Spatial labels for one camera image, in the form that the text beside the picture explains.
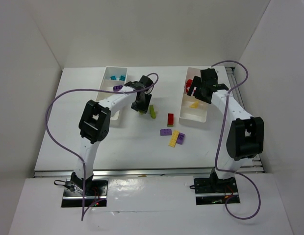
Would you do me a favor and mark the purple flat lego plate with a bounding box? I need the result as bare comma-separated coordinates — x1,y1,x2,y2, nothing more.
160,128,172,136

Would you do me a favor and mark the purple rounded lego block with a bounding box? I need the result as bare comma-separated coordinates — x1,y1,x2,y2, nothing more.
113,85,123,92

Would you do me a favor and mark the yellow long lego plate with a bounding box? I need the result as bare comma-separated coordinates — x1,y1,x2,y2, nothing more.
168,130,179,147

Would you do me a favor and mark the purple square lego brick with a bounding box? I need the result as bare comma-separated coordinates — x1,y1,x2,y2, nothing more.
176,133,185,145

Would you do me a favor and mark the left white divided container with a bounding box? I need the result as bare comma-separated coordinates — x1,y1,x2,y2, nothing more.
96,66,128,125

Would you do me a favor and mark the yellow lego plate piece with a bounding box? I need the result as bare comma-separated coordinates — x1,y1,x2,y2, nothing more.
189,101,199,109

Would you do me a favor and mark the aluminium rail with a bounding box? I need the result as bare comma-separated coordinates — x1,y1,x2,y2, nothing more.
224,67,262,171
34,165,265,178

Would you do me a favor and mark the white divided container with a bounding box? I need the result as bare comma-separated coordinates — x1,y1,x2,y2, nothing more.
178,67,208,127
96,66,128,125

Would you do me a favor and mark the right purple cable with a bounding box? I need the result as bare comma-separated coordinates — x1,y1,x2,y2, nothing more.
210,60,261,220

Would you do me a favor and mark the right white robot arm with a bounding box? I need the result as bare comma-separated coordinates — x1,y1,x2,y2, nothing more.
187,68,264,192

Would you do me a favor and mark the red slope lego brick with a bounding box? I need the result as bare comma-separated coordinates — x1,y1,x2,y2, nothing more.
187,79,193,86

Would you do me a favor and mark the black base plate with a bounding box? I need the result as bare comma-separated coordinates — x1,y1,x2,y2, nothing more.
189,177,240,206
61,180,108,208

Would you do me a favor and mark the right white divided container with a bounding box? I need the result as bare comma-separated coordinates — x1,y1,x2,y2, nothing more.
178,67,208,127

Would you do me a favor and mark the purple cable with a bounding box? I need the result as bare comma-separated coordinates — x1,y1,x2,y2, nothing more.
45,72,159,221
210,60,261,220

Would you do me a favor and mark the aluminium right side rail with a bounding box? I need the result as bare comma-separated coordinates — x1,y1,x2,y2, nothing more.
224,67,262,171

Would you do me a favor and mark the aluminium front rail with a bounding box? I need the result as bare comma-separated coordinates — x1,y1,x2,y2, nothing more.
34,165,265,178

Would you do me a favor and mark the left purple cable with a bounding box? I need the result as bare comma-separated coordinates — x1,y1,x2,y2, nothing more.
45,72,159,221

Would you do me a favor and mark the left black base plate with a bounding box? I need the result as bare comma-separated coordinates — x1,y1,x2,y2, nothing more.
61,180,108,208

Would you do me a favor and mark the red oval lego piece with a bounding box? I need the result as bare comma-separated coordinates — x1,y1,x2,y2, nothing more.
185,83,190,92

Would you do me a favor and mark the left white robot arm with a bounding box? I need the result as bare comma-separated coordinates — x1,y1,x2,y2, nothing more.
71,75,153,194

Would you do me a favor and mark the red tall lego brick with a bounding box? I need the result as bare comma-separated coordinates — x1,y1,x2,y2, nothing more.
167,113,174,127

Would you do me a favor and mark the lime and white lego base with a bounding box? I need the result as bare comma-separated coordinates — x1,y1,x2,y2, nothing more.
149,105,156,119

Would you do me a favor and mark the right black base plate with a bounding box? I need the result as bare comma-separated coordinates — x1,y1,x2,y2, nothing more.
189,177,240,206

